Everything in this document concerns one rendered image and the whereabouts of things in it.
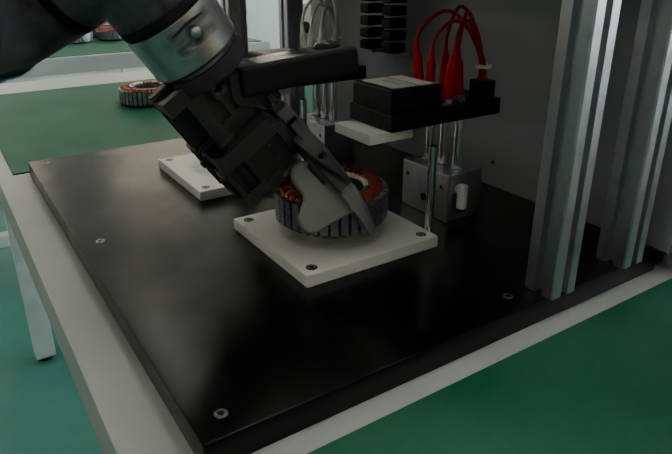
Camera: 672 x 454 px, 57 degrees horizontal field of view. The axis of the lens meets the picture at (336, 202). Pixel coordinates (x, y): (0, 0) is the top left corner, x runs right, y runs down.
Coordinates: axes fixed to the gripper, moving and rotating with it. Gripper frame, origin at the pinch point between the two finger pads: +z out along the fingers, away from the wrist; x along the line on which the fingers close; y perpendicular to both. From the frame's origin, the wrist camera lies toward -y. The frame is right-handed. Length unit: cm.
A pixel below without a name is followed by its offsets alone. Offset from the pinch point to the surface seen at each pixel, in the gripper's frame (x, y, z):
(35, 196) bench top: -35.4, 22.6, -8.1
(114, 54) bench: -157, -12, 16
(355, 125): -0.8, -6.4, -4.4
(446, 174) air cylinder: 3.2, -10.6, 5.3
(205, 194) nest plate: -16.7, 7.8, -1.6
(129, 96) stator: -78, 1, 4
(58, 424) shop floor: -85, 65, 54
